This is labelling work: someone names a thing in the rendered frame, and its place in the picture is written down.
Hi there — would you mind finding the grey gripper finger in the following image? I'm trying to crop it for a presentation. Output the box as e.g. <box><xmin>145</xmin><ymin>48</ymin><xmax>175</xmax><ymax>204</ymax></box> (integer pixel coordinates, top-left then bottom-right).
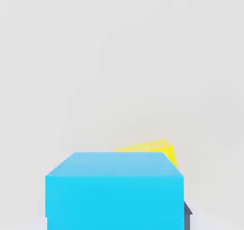
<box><xmin>183</xmin><ymin>201</ymin><xmax>193</xmax><ymax>230</ymax></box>

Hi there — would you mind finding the small blue cube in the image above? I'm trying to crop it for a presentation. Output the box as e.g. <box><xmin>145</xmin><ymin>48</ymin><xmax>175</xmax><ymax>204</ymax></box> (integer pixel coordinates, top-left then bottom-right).
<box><xmin>45</xmin><ymin>152</ymin><xmax>185</xmax><ymax>230</ymax></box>

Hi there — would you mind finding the small yellow cube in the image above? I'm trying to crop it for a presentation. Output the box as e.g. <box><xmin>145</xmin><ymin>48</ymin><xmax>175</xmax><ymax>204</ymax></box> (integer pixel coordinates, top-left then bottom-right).
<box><xmin>113</xmin><ymin>138</ymin><xmax>178</xmax><ymax>169</ymax></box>

